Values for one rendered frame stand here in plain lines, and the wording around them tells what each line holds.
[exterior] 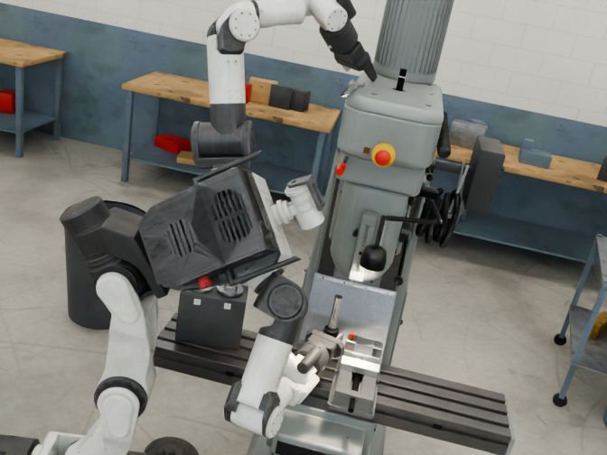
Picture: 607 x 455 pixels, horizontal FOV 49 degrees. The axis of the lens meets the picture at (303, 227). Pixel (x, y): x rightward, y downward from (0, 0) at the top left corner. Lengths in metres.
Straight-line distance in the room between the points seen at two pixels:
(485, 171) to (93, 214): 1.20
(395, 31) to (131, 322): 1.12
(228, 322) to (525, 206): 4.61
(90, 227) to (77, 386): 2.01
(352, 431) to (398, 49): 1.21
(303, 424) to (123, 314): 0.77
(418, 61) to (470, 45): 4.07
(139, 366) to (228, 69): 0.81
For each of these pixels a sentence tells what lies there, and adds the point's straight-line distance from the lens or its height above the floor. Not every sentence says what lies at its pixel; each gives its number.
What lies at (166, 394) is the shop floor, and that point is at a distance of 3.58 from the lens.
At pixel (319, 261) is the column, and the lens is 2.52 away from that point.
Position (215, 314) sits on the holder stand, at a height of 1.05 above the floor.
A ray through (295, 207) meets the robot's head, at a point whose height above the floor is 1.62.
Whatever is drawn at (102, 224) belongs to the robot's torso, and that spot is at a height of 1.52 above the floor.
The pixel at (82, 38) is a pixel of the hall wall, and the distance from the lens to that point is 6.93.
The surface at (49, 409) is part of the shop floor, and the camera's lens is 3.49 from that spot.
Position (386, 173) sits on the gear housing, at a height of 1.68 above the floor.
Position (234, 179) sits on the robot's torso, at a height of 1.72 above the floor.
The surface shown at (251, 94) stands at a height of 0.95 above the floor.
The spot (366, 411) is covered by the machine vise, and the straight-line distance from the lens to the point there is 2.12.
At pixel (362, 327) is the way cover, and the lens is 2.53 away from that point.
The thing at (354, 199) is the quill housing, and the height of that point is 1.57.
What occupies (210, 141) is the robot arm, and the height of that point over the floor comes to 1.74.
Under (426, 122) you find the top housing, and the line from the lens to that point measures 1.71.
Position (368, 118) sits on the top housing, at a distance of 1.72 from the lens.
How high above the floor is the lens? 2.22
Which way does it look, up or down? 23 degrees down
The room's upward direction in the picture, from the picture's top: 11 degrees clockwise
